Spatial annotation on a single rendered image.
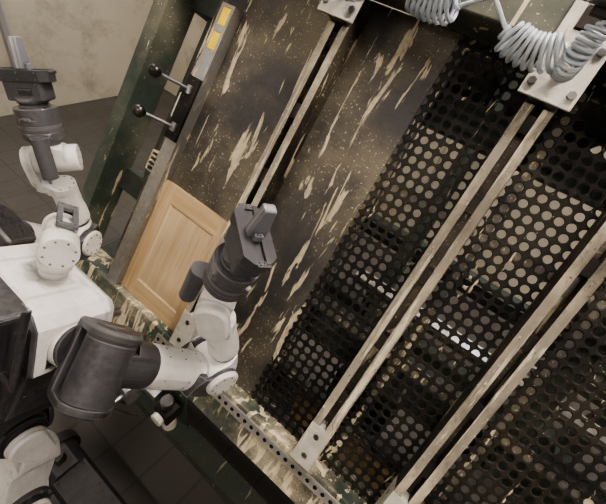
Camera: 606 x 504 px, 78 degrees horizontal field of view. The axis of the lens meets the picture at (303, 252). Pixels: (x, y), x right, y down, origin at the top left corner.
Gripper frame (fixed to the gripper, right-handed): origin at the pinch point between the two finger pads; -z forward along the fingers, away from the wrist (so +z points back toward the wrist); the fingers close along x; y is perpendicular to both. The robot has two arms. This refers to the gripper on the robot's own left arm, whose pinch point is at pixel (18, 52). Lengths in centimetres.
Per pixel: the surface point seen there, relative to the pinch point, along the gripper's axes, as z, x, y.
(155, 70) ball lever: 4.6, 19.1, -24.9
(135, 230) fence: 53, 6, -20
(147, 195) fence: 41.4, 11.0, -23.5
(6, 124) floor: 75, -213, -244
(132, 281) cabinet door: 70, 4, -15
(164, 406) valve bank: 94, 23, 15
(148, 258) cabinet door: 61, 11, -16
